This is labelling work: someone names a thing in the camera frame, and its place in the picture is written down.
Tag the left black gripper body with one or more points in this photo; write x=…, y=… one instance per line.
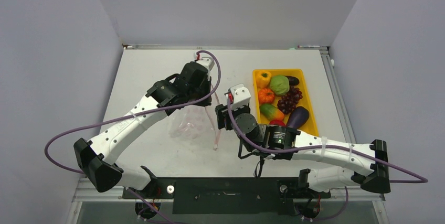
x=196, y=94

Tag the red grape bunch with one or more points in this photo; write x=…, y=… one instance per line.
x=289, y=101

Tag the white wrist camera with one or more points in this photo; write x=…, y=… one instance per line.
x=239, y=96
x=206, y=62

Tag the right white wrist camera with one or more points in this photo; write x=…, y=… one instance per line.
x=239, y=96

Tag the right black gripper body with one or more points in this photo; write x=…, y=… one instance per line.
x=224, y=117

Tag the red tomato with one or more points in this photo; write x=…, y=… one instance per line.
x=277, y=122

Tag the green cabbage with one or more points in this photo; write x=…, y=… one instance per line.
x=279, y=85

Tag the long purple eggplant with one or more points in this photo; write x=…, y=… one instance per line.
x=293, y=81

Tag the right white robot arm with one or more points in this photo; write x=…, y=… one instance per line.
x=363, y=165

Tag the yellow bell pepper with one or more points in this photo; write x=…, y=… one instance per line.
x=262, y=79

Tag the clear zip top bag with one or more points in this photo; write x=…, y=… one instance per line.
x=194, y=122

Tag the green orange mango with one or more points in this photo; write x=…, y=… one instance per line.
x=271, y=112

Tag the yellow plastic tray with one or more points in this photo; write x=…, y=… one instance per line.
x=310, y=126

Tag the small orange pumpkin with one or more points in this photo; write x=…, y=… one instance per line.
x=266, y=96

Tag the dark purple eggplant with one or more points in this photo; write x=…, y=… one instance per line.
x=298, y=117

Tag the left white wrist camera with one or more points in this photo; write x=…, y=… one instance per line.
x=206, y=62

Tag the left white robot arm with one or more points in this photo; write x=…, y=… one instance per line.
x=97, y=156

